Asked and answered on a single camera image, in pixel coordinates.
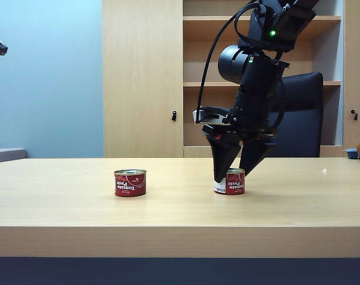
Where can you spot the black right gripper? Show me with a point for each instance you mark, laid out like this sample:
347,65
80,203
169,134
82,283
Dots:
255,104

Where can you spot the red tomato can with barcode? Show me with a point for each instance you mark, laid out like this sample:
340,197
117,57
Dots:
236,184

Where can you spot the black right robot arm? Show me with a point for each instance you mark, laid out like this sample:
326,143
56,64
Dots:
256,26

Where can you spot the red tomato paste can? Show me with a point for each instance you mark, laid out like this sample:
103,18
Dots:
130,183

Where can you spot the dark blue office chair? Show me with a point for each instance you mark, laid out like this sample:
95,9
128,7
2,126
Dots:
301,118

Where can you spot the black cabinet key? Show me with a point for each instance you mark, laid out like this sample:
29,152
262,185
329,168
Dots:
174,115
354,114

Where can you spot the grey low ledge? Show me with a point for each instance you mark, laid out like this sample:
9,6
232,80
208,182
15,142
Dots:
6,155

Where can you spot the small blue cup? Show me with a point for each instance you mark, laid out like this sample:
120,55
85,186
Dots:
350,153

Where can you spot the light wooden shelf cabinet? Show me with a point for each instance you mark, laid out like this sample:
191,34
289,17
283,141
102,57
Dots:
142,77

